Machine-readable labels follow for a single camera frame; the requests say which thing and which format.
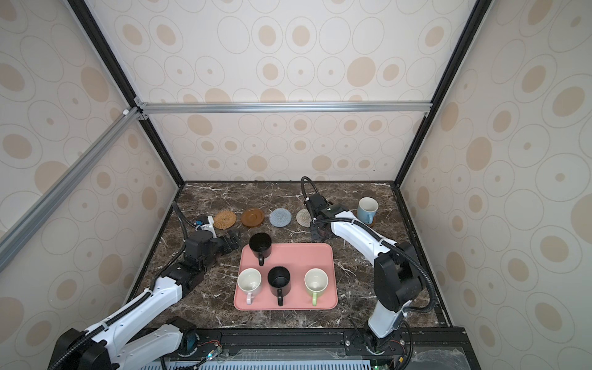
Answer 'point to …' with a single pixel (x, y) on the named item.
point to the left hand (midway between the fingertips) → (238, 230)
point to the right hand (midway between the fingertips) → (323, 232)
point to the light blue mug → (367, 210)
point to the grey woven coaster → (280, 217)
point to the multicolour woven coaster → (304, 217)
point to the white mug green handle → (316, 280)
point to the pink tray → (299, 259)
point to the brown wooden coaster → (252, 217)
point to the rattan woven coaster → (224, 220)
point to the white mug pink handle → (250, 281)
